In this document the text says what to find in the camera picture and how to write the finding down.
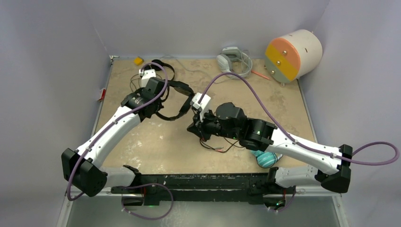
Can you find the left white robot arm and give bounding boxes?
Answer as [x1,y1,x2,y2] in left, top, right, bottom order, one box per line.
[61,77,168,201]

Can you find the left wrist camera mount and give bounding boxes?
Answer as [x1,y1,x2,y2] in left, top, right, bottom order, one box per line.
[139,69,157,87]

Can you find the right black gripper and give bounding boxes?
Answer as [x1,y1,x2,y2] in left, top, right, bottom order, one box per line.
[187,107,240,143]

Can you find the black over-ear headphones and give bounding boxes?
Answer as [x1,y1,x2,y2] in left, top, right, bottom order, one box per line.
[130,59,176,92]

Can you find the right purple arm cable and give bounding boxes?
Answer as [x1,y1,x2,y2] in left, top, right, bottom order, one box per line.
[198,72,400,214]

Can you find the small yellow block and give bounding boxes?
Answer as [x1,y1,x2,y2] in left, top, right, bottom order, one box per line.
[133,57,144,66]

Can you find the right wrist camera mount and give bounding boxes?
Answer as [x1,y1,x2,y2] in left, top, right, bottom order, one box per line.
[190,93,211,122]

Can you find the orange pen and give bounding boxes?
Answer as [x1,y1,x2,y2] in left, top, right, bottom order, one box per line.
[251,70,271,80]

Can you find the white grey headphones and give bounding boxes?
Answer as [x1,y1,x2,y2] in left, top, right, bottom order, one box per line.
[216,46,253,78]

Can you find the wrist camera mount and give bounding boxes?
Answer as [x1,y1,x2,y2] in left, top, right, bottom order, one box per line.
[139,69,157,87]
[190,93,211,122]

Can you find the black headset with microphone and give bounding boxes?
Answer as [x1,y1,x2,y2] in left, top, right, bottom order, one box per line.
[156,80,195,121]

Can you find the grey headphone cable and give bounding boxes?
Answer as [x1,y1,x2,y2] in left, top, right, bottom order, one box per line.
[159,55,226,85]

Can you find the round pastel drawer box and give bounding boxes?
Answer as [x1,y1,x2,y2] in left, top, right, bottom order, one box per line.
[265,29,323,84]

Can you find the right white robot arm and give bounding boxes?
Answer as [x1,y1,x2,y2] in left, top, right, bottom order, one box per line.
[187,102,352,193]

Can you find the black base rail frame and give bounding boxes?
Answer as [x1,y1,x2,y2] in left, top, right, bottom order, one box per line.
[65,170,340,208]

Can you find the red tag on wall edge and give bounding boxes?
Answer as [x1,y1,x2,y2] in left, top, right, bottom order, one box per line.
[98,88,106,102]

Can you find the teal cat-ear headphones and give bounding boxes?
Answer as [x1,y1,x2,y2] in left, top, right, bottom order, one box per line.
[250,150,283,168]

